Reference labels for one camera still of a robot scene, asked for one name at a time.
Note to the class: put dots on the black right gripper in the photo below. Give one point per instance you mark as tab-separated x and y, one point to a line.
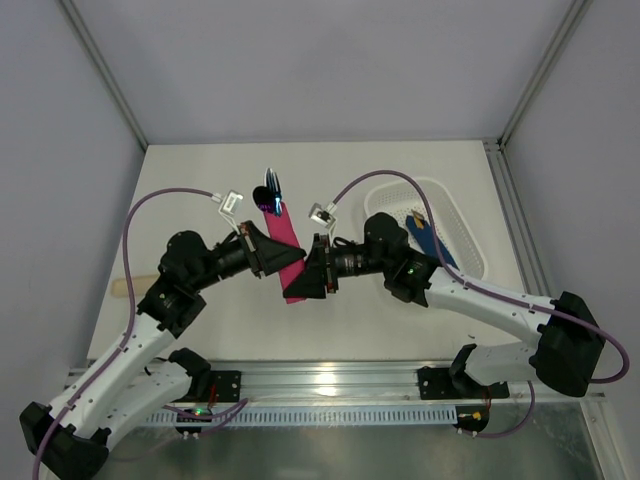
326	265

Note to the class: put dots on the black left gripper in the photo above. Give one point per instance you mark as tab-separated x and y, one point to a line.
253	249

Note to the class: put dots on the white perforated plastic basket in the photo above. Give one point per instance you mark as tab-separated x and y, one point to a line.
399	199

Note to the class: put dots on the purple metal spoon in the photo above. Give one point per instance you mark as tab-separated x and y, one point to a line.
264	199

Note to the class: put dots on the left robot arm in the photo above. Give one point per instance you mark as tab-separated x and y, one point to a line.
73	434

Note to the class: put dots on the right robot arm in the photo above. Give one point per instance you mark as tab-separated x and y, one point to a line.
555	339

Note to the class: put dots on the blue packet in basket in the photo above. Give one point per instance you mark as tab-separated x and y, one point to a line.
422	233

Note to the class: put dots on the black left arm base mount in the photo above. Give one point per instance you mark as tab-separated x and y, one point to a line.
222	386

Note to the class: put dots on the aluminium frame rail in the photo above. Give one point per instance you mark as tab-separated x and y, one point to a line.
329	383

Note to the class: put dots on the slotted cable duct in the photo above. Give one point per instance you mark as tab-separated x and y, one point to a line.
344	416

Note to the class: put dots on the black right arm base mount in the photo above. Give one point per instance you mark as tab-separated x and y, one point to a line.
438	384

